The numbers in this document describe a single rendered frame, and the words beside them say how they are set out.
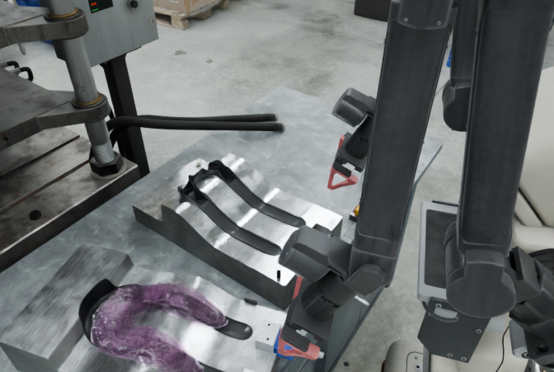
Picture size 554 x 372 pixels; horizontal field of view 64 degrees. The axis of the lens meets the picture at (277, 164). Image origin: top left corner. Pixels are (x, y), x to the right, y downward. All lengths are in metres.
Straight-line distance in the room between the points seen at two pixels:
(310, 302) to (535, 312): 0.30
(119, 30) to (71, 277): 0.81
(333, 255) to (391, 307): 1.48
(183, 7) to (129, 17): 3.25
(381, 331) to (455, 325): 1.17
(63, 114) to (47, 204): 0.28
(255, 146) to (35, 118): 0.66
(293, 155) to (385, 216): 0.96
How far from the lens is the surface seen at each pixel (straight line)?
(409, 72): 0.45
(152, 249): 1.22
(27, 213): 1.48
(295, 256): 0.63
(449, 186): 2.78
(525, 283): 0.61
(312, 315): 0.72
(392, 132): 0.48
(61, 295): 1.05
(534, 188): 0.70
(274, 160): 1.46
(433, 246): 0.92
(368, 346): 1.98
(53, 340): 0.99
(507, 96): 0.46
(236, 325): 0.99
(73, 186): 1.52
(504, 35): 0.44
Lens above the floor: 1.68
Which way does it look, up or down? 38 degrees down
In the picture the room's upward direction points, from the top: straight up
